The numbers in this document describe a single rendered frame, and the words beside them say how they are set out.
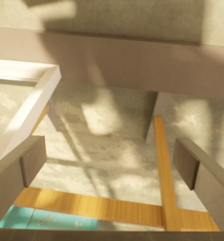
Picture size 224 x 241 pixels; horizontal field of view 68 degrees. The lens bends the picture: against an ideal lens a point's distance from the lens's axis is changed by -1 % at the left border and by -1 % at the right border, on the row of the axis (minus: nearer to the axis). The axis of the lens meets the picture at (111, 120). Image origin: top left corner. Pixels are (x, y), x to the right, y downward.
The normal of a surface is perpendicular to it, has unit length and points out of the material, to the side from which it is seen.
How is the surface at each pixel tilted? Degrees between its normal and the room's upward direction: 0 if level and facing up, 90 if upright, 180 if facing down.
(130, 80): 0
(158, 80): 0
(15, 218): 90
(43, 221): 90
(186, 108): 0
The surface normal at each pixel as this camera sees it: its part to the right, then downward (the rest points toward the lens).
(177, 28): -0.12, 0.65
